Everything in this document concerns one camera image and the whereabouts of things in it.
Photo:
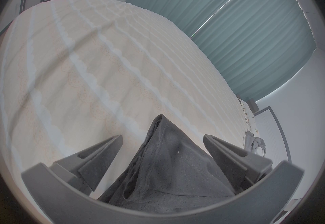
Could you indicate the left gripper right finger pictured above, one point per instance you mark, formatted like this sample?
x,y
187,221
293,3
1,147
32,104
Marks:
x,y
233,162

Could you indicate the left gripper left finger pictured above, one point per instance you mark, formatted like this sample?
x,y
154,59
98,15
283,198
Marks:
x,y
96,164

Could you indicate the black T-shirt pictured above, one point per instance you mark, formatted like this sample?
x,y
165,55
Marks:
x,y
165,167

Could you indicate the pile of clothes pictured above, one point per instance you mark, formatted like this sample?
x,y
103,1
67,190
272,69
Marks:
x,y
254,143

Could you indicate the bed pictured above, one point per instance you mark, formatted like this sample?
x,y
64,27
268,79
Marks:
x,y
101,78

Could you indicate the white printed pillow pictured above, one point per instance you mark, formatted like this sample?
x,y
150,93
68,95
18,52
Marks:
x,y
250,118

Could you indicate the grey bedside table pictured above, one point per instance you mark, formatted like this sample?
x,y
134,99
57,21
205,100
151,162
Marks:
x,y
251,105

